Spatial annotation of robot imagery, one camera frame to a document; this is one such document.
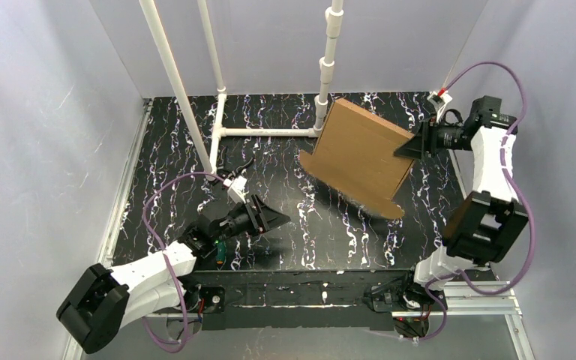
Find brown cardboard box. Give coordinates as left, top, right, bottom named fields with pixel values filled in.
left=298, top=99, right=414, bottom=220

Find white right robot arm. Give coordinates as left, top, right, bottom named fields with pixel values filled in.
left=394, top=92, right=530, bottom=291

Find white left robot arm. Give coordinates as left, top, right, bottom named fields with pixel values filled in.
left=55, top=195, right=291, bottom=354

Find black grey pliers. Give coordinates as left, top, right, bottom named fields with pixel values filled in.
left=217, top=157, right=255, bottom=180

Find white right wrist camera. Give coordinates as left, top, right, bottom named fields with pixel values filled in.
left=427, top=88, right=453, bottom=122

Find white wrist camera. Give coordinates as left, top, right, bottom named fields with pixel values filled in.
left=427, top=88, right=453, bottom=122
left=223, top=175, right=248, bottom=203

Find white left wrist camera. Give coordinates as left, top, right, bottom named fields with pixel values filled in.
left=223, top=175, right=248, bottom=203

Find green handled screwdriver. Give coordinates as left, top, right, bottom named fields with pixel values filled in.
left=215, top=241, right=227, bottom=266

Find black front mounting rail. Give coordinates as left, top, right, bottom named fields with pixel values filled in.
left=180, top=269, right=446, bottom=336

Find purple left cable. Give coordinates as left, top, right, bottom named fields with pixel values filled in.
left=140, top=172, right=230, bottom=355

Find white PVC pipe frame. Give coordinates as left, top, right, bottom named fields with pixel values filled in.
left=139, top=0, right=347, bottom=182

